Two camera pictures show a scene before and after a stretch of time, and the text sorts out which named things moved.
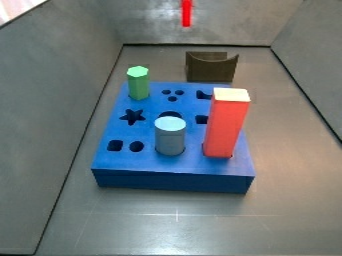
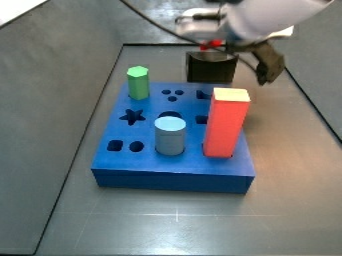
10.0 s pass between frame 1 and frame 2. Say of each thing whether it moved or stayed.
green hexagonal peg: stayed
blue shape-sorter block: stayed
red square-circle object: moved
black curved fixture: stayed
